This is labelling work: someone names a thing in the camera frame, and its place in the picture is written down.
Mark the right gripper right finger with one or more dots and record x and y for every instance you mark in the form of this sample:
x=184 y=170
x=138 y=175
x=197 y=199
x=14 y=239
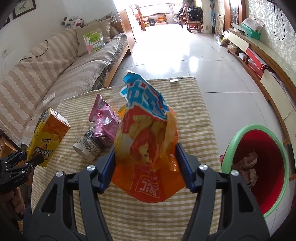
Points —
x=240 y=217

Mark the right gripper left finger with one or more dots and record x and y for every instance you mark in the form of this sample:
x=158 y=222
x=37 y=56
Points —
x=54 y=217

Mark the yellow juice box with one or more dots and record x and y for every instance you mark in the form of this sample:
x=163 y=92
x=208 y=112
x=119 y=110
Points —
x=47 y=136

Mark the white paper cup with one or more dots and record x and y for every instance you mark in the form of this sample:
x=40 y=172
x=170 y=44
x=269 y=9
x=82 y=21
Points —
x=89 y=146

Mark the orange snack bag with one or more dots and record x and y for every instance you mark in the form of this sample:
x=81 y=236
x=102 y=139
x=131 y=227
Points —
x=145 y=144

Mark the red green trash bin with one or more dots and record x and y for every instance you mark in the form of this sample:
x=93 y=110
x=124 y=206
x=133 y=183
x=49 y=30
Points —
x=259 y=156

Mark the white small remote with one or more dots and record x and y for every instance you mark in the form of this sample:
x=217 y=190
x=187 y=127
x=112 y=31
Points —
x=48 y=99

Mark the pink snack wrapper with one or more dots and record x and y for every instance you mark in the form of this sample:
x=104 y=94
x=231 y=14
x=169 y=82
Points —
x=106 y=123

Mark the striped beige sofa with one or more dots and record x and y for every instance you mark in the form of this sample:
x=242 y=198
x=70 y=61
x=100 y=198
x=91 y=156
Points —
x=53 y=66

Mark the wooden tv cabinet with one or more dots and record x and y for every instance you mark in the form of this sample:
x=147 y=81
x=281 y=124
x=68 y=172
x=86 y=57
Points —
x=273 y=76

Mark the green patterned cushion bag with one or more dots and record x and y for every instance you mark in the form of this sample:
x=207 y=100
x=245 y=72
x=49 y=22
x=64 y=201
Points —
x=94 y=40

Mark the plush toy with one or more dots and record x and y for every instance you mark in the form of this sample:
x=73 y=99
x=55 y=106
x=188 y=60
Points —
x=74 y=21

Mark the beige sofa pillow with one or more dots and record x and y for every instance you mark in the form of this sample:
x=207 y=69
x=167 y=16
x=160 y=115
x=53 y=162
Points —
x=104 y=25

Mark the green tissue box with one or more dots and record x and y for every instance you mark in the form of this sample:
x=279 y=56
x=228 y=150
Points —
x=252 y=27

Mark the wooden chair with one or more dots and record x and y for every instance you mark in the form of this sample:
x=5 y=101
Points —
x=191 y=24

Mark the black backpack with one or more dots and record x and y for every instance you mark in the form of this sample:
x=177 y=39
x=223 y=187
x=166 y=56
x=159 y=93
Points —
x=195 y=13

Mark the framed wall picture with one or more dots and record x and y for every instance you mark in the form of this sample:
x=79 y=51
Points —
x=23 y=7

